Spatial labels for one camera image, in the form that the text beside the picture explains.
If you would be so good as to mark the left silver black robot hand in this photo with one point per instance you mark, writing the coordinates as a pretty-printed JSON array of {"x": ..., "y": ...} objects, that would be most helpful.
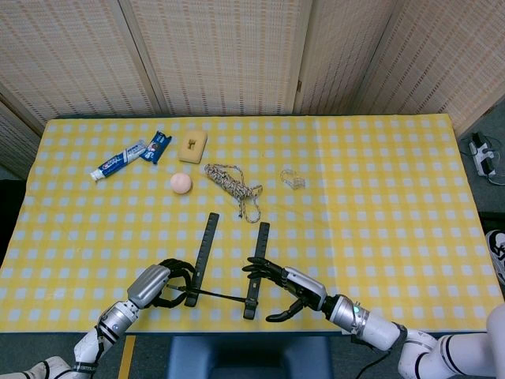
[{"x": 150, "y": 284}]

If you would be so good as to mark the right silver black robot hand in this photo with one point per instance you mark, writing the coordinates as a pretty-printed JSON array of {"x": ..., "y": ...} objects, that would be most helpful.
[{"x": 305, "y": 290}]

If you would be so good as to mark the black folding laptop stand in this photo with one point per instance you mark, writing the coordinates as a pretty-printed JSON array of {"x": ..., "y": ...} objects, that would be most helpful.
[{"x": 202, "y": 252}]

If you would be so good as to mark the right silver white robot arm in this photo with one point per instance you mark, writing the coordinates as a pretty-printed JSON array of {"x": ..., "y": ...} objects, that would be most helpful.
[{"x": 378, "y": 327}]

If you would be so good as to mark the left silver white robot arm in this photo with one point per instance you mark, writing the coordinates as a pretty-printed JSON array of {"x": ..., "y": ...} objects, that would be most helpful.
[{"x": 114, "y": 323}]

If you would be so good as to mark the yellow white checkered tablecloth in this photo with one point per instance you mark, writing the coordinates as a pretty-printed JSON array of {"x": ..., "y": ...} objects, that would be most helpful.
[{"x": 355, "y": 237}]

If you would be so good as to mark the yellow floor tape strip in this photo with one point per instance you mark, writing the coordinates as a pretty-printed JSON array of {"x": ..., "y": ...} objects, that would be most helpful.
[{"x": 126, "y": 357}]

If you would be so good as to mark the pink ball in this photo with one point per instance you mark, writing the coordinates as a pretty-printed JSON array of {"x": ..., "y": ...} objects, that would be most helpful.
[{"x": 181, "y": 183}]

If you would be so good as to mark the clear plastic clip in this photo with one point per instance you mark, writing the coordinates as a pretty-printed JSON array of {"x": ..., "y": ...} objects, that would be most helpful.
[{"x": 294, "y": 181}]

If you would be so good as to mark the white blue toothpaste tube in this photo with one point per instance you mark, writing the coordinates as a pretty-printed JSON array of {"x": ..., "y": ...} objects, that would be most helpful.
[{"x": 118, "y": 160}]

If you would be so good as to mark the blue cookie packet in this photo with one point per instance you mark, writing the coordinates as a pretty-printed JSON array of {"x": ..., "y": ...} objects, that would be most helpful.
[{"x": 155, "y": 147}]

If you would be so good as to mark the yellow sponge with hole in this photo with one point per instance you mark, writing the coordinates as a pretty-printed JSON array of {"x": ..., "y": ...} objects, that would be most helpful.
[{"x": 197, "y": 152}]

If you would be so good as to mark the white black sneaker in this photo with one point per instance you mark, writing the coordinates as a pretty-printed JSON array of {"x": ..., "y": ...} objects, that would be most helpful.
[{"x": 498, "y": 252}]

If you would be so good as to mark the woven bamboo screen panel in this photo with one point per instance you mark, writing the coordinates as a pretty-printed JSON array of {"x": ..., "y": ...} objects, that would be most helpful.
[
  {"x": 71, "y": 59},
  {"x": 339, "y": 55},
  {"x": 446, "y": 59},
  {"x": 16, "y": 138},
  {"x": 221, "y": 55}
]

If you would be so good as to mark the white power strip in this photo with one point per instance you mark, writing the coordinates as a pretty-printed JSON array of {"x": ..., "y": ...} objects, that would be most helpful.
[{"x": 482, "y": 156}]

